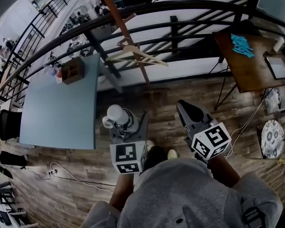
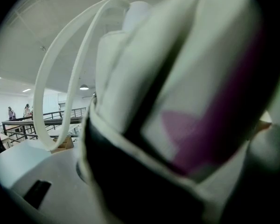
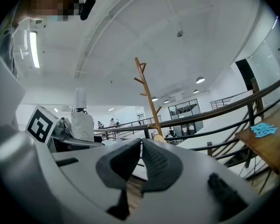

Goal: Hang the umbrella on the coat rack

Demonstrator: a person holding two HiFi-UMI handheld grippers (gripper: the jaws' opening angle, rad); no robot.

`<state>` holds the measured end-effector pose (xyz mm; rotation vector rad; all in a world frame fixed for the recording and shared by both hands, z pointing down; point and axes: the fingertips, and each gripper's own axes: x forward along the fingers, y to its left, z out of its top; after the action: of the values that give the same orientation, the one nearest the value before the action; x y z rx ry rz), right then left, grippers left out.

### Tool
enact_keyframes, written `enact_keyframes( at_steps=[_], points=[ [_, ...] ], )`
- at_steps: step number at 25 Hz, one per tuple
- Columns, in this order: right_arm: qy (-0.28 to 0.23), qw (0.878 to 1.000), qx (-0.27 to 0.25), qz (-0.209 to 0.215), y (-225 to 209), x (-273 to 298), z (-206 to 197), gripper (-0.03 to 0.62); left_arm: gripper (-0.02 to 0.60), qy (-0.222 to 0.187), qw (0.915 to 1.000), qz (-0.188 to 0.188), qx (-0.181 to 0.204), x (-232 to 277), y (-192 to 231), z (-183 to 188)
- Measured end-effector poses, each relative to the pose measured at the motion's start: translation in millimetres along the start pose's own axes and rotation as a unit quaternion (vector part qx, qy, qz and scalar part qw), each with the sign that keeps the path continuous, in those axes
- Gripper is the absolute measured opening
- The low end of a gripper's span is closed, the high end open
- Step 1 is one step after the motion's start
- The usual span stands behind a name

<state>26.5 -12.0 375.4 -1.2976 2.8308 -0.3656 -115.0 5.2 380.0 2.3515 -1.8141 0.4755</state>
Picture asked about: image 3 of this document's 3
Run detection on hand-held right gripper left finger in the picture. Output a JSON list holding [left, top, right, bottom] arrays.
[[95, 138, 142, 220]]

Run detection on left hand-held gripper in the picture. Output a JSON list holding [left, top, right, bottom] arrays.
[[25, 105, 105, 153]]

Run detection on brown wooden coat rack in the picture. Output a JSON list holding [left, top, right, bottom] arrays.
[[133, 56, 171, 142]]

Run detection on dark wooden post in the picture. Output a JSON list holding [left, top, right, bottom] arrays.
[[250, 77, 264, 116]]

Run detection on brown wooden desk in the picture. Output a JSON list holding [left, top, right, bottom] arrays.
[[235, 106, 280, 196]]

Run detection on person's head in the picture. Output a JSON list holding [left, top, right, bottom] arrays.
[[11, 0, 84, 29]]

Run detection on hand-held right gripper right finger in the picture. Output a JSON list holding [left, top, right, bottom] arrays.
[[141, 138, 184, 193]]

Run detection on black head-worn camera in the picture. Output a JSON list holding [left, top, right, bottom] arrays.
[[79, 0, 97, 21]]

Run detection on white ceiling cable tray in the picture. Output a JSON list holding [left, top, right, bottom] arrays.
[[74, 0, 168, 79]]

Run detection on person's grey hoodie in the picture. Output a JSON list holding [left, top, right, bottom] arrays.
[[0, 20, 19, 79]]

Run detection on long ceiling tube light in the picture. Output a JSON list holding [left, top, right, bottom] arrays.
[[29, 31, 41, 69]]

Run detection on black framed glass partition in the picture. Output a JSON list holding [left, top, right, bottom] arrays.
[[168, 98, 199, 120]]

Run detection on pile of blue clothes pegs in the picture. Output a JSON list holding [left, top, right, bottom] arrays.
[[250, 122, 279, 139]]

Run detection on black metal railing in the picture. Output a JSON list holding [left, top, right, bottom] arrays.
[[93, 73, 280, 179]]

